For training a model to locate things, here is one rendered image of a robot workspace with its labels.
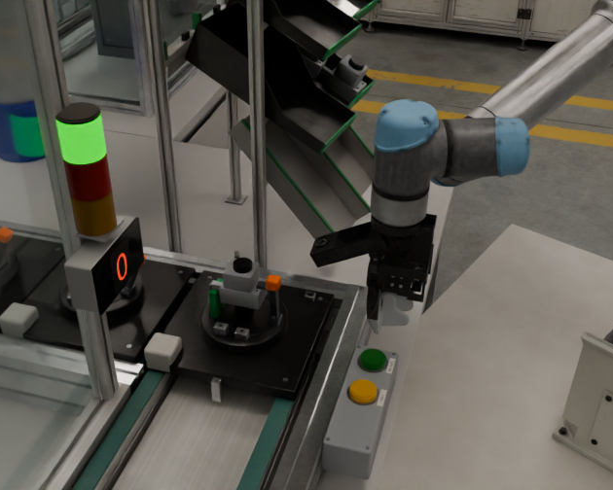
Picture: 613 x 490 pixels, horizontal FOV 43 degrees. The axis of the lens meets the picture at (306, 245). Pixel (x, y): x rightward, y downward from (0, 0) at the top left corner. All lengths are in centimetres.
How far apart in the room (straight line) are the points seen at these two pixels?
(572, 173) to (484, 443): 270
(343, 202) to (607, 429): 61
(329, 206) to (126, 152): 73
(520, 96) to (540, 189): 254
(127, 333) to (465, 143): 62
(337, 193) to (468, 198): 209
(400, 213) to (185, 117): 125
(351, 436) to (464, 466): 21
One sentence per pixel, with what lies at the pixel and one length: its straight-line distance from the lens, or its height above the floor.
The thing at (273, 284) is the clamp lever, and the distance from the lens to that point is 119.
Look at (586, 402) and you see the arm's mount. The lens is 125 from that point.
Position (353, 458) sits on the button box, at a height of 94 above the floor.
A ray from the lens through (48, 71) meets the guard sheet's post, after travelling 91.
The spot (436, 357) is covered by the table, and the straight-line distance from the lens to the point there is 140.
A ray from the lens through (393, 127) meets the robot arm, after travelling 96.
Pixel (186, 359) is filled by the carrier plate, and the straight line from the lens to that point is 122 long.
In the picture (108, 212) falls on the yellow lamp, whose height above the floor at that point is 129.
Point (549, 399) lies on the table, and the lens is 137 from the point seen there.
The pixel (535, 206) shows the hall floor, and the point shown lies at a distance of 355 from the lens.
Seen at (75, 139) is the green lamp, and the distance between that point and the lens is 92.
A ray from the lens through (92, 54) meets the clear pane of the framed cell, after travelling 222.
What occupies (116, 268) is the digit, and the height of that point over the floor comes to 121.
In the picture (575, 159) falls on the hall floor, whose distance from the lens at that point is 399.
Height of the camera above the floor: 180
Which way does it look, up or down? 35 degrees down
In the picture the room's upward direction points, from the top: 1 degrees clockwise
